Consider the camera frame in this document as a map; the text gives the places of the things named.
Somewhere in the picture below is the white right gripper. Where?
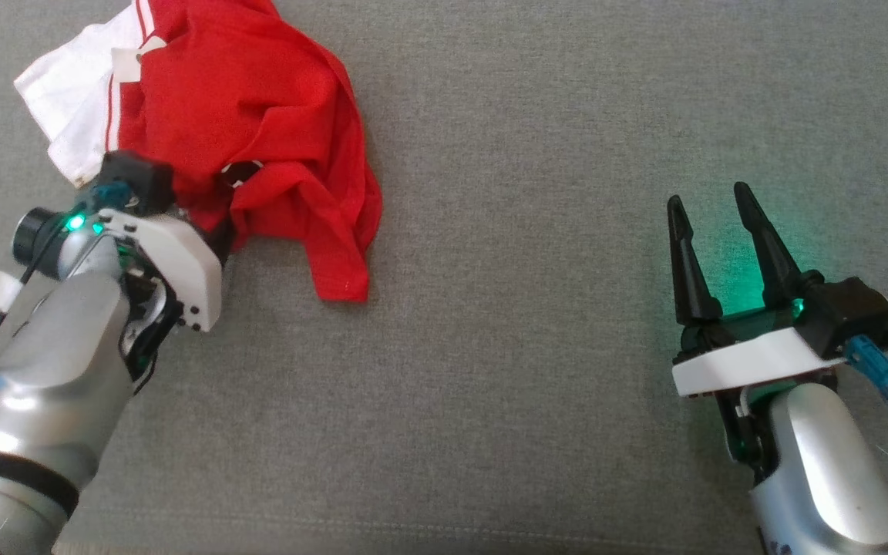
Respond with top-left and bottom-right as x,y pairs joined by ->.
666,182 -> 849,398

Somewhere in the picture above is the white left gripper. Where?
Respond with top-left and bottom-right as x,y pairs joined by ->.
101,210 -> 235,334

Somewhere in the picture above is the red white basketball jersey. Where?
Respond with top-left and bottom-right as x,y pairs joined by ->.
14,0 -> 383,303

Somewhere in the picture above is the blue left cable connector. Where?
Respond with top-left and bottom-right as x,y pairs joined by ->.
93,181 -> 133,210

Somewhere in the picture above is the blue cable connector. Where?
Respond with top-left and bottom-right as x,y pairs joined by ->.
845,335 -> 888,407
93,181 -> 133,210

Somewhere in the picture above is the blue right cable connector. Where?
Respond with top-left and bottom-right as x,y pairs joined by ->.
845,335 -> 888,407

